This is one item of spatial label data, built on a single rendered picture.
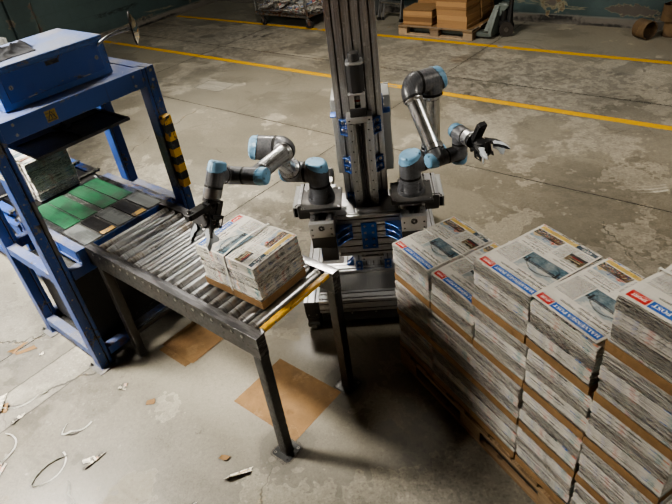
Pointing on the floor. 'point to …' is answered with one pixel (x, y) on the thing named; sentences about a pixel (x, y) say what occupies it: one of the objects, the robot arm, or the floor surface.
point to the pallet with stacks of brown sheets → (446, 17)
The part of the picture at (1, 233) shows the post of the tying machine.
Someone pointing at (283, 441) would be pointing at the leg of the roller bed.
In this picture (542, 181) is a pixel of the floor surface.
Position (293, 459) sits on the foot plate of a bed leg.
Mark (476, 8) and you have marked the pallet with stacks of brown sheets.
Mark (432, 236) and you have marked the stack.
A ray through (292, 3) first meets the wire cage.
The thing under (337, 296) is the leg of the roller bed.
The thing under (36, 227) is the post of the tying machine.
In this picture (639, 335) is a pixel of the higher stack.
